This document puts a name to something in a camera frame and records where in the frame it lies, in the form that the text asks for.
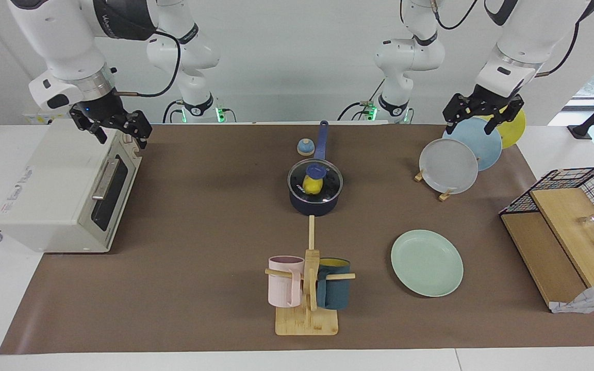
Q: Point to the light wooden board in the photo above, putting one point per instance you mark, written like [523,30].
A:
[570,232]

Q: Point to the dark teal mug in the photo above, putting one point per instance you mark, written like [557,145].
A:
[335,293]

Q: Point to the small blue wooden knob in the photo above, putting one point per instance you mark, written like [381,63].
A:
[306,149]

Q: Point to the wooden plate rack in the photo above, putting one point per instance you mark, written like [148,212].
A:
[445,196]

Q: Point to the grey plate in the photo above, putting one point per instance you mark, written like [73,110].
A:
[449,167]

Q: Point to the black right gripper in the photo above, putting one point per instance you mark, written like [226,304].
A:
[103,109]

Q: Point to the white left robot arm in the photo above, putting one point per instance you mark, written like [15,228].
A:
[529,36]

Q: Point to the glass lid with blue knob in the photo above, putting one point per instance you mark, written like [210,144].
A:
[329,188]

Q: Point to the pink mug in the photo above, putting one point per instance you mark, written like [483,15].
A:
[281,288]

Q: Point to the yellow plate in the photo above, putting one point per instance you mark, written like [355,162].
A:
[516,135]

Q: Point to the wooden mug tree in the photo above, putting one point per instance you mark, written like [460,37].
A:
[307,322]

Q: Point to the brown table mat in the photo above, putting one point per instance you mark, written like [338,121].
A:
[225,257]

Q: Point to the dark blue saucepan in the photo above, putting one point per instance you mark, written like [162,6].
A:
[315,207]

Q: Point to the light blue plate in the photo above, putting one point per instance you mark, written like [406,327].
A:
[482,147]

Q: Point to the white power strip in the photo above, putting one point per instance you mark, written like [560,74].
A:
[36,119]

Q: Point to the white toaster oven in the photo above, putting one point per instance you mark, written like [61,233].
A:
[44,196]

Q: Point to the brown wooden board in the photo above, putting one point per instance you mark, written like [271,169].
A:
[539,257]

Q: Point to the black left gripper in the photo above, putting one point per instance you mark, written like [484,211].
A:
[485,100]

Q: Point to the green plate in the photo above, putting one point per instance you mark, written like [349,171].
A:
[427,264]

